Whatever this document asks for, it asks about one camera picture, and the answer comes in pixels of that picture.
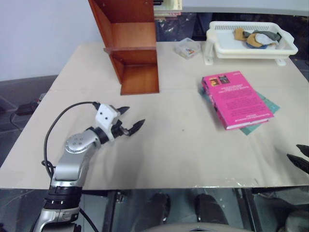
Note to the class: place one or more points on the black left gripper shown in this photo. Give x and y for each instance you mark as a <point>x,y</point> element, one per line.
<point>118,130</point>

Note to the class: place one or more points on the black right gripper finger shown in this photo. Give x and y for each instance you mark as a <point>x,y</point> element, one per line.
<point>304,149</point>
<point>301,163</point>

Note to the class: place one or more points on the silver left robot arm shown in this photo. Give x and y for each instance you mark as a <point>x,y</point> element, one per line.
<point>68,166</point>

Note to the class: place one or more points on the teal book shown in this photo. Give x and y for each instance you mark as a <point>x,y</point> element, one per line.
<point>271,104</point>

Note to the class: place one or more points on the brown wooden bookshelf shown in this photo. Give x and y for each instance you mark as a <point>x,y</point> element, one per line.
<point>135,60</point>

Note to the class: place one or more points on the pink hardcover book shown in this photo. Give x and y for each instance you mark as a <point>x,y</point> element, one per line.
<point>237,101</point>

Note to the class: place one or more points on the metal table leg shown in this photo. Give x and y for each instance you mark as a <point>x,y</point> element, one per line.
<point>109,210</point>
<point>249,210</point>

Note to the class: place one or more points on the small clear plastic box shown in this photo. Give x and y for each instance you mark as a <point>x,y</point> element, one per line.
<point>187,47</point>

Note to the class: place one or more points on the black device on floor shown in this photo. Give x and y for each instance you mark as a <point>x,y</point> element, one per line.
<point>26,108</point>

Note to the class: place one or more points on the blue cloth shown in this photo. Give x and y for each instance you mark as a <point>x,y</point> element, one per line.
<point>251,47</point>

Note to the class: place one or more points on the light grey cloth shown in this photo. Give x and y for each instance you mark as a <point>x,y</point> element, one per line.
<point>264,39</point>

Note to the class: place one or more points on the dark grey cloth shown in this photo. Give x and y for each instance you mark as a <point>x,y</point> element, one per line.
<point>270,34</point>

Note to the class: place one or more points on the white plastic drainer tray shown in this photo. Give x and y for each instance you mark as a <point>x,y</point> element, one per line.
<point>227,46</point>

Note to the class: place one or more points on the brown cloth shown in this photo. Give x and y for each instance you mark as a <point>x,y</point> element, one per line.
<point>253,40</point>

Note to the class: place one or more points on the tan cloth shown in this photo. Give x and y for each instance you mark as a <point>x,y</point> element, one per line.
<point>238,34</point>

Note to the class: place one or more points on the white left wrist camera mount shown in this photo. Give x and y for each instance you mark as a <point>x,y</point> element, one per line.
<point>106,117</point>

